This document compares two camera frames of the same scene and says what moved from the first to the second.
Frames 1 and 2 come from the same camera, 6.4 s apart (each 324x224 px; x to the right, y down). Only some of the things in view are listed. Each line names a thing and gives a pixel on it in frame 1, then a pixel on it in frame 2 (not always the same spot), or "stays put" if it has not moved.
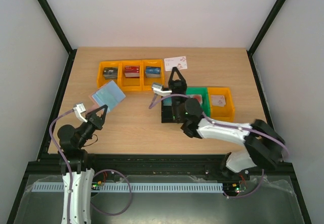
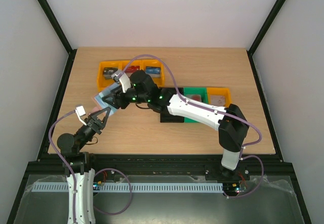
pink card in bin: (218, 100) stays put
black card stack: (110, 73) stays put
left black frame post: (55, 25) stays put
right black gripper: (177, 84) -> (117, 98)
